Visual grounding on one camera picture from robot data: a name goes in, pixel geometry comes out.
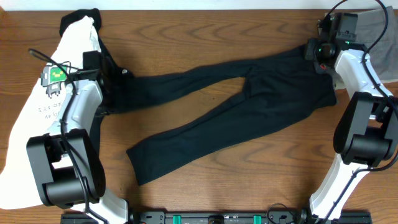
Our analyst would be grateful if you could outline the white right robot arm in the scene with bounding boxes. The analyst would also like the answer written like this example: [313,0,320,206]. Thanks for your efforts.
[296,39,397,223]

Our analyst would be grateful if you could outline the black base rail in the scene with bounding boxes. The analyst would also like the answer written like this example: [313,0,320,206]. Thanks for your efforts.
[60,208,373,224]

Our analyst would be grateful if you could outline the black garment under t-shirt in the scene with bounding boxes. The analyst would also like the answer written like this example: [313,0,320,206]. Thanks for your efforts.
[58,8,134,152]

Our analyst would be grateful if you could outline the black leggings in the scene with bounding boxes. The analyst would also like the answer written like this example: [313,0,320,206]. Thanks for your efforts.
[107,46,337,185]

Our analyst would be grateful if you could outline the white printed t-shirt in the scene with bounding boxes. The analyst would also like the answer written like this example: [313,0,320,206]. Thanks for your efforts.
[0,16,103,210]

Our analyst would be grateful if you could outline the grey folded trousers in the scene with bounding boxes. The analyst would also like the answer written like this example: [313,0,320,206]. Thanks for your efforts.
[325,6,398,84]

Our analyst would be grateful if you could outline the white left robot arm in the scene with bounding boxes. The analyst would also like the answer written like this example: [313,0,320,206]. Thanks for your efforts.
[26,51,129,223]

